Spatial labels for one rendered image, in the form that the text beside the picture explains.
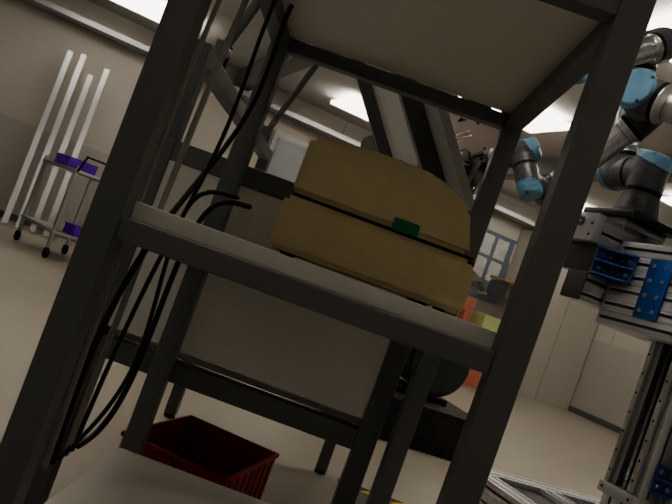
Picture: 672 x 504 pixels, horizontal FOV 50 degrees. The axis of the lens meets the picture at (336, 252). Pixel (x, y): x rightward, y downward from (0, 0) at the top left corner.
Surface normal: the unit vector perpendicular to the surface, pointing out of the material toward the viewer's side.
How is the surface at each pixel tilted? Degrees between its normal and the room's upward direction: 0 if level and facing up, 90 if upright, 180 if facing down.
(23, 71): 90
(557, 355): 90
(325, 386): 90
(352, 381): 90
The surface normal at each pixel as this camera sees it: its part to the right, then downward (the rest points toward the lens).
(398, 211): 0.04, -0.02
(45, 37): 0.37, 0.11
